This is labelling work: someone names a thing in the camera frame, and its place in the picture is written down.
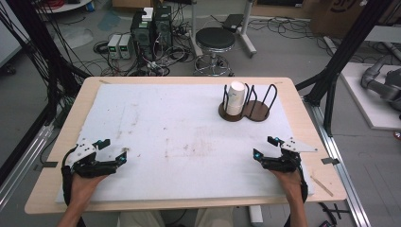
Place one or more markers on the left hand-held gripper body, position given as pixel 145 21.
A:
pixel 90 165

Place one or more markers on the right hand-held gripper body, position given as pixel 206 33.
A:
pixel 283 162

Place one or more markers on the stack of white paper cups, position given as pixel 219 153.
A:
pixel 235 97

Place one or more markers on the person's right hand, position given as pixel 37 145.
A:
pixel 291 186

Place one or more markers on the person's left hand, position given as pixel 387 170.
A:
pixel 82 189

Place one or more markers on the thin wooden stick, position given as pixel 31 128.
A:
pixel 321 186

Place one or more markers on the black tape piece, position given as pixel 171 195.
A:
pixel 330 161

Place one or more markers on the white table leg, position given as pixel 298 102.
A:
pixel 256 216

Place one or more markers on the person's beige trousers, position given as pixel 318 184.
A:
pixel 142 219

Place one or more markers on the white foam mat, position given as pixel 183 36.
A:
pixel 189 176

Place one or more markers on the grey power supply unit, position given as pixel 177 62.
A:
pixel 126 46
pixel 114 46

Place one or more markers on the white floor board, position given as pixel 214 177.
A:
pixel 369 107

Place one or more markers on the black computer tower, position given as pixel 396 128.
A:
pixel 142 34
pixel 163 28

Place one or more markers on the black round stool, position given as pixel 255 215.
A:
pixel 215 38

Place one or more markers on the small white box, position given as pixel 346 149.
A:
pixel 147 14

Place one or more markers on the brown cardboard box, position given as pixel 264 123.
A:
pixel 346 15

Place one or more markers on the aluminium rail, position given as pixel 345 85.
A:
pixel 22 164
pixel 340 164

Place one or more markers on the black metal frame post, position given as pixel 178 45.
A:
pixel 340 60
pixel 38 47

